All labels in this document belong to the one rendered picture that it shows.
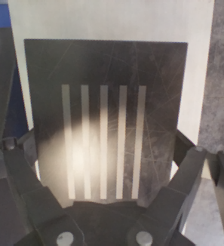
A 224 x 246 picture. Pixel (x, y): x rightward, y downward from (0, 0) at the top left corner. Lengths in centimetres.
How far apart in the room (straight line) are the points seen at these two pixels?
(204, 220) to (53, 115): 227
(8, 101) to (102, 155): 31
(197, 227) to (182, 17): 227
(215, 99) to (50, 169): 162
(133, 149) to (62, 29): 16
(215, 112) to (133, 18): 157
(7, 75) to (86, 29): 28
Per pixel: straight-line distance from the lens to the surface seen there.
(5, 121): 43
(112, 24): 24
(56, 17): 25
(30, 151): 17
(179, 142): 17
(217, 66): 169
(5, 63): 50
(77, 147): 17
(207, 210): 228
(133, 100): 16
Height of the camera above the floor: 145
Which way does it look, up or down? 72 degrees down
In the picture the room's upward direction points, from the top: 175 degrees clockwise
